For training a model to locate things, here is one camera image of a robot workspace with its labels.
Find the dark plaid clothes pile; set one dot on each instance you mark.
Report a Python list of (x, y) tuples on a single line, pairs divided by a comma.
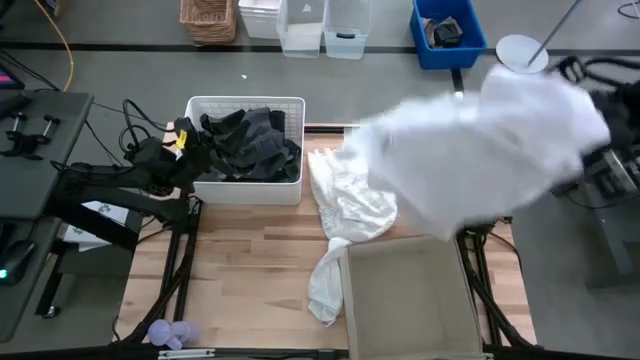
[(255, 145)]

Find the large white shirt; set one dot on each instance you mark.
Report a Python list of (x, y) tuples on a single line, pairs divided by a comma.
[(475, 150)]

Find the white plastic storage bin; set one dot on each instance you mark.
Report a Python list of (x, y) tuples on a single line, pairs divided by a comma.
[(260, 17)]

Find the purple plastic toy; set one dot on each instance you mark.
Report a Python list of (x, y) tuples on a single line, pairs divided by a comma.
[(167, 332)]

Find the clear plastic storage bin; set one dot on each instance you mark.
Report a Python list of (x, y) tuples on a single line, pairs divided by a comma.
[(300, 30)]

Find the small screen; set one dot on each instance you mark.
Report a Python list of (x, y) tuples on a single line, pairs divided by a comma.
[(9, 79)]

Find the white paper with markers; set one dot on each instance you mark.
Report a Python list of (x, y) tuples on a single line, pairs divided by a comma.
[(107, 210)]

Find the silver metal bracket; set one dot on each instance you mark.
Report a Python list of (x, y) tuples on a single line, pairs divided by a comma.
[(186, 354)]

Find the black metal frame bar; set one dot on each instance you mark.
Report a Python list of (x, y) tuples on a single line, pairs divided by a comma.
[(325, 129)]

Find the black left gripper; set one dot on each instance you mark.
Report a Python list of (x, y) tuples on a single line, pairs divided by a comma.
[(192, 160)]

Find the white plastic laundry basket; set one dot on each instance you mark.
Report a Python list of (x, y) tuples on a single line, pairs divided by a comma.
[(250, 192)]

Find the grey desk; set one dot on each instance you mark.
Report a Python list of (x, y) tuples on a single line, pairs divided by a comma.
[(30, 185)]

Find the black metal frame legs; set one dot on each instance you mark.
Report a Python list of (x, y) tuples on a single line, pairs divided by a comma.
[(480, 280), (172, 260)]

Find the narrow white garment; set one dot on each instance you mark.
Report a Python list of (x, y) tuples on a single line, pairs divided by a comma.
[(325, 290)]

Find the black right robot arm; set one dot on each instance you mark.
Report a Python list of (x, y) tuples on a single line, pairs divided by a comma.
[(620, 110)]

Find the black cloth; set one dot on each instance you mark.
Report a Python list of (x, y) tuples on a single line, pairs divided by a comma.
[(447, 35)]

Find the black computer mouse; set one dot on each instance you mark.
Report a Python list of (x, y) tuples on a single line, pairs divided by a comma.
[(15, 260)]

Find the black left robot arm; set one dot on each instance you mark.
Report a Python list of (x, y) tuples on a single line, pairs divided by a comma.
[(110, 175)]

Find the brown wicker basket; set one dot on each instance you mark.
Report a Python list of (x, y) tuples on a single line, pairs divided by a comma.
[(209, 20)]

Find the white round floor stand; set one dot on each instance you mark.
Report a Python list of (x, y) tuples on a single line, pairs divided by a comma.
[(517, 50)]

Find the blue plastic crate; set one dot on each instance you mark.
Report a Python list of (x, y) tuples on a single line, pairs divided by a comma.
[(447, 57)]

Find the long black frame bar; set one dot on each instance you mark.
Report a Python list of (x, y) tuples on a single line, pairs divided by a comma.
[(275, 354)]

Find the beige cardboard box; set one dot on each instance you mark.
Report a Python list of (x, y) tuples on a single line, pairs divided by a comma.
[(410, 300)]

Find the tan cloth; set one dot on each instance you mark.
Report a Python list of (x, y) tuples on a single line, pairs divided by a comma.
[(429, 30)]

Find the black clamp mount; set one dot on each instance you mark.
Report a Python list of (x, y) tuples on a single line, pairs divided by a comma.
[(27, 140)]

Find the black flat device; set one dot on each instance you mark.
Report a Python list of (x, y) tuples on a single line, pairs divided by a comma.
[(11, 104)]

